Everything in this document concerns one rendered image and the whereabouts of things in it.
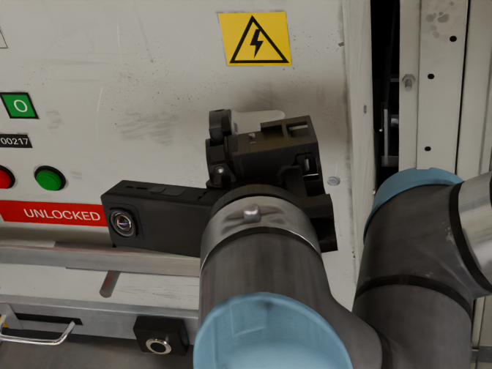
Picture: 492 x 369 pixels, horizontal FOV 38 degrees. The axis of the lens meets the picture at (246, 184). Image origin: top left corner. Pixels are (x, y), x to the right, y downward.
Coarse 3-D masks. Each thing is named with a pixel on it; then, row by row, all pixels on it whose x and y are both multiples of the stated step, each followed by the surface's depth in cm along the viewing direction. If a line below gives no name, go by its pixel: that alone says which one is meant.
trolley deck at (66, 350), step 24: (24, 336) 98; (48, 336) 97; (72, 336) 97; (96, 336) 96; (0, 360) 95; (24, 360) 95; (48, 360) 94; (72, 360) 94; (96, 360) 93; (120, 360) 93; (144, 360) 92; (168, 360) 92; (192, 360) 91
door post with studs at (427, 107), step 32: (416, 0) 77; (448, 0) 76; (416, 32) 79; (448, 32) 78; (416, 64) 82; (448, 64) 81; (416, 96) 85; (448, 96) 84; (416, 128) 88; (448, 128) 87; (416, 160) 92; (448, 160) 90
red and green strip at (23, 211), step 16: (0, 208) 81; (16, 208) 80; (32, 208) 79; (48, 208) 79; (64, 208) 78; (80, 208) 78; (96, 208) 77; (64, 224) 80; (80, 224) 80; (96, 224) 79
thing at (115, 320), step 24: (24, 312) 93; (48, 312) 92; (72, 312) 91; (96, 312) 90; (120, 312) 88; (144, 312) 88; (168, 312) 87; (192, 312) 87; (120, 336) 92; (192, 336) 89
